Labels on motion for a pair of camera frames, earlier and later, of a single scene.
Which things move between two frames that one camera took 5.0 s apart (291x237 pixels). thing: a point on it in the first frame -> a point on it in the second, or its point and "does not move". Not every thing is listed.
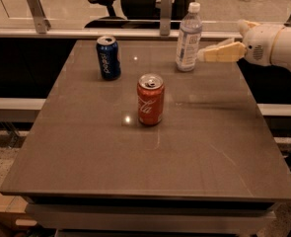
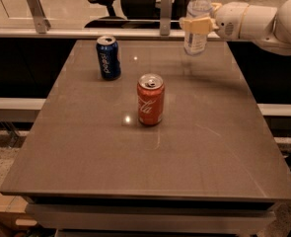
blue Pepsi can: x=109 y=57 does not move
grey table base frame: x=83 y=216 does not move
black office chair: x=141 y=6 does not move
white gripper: x=258 y=47 -> x=230 y=20
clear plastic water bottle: x=189 y=39 -> x=198 y=21
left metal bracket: x=41 y=23 does not move
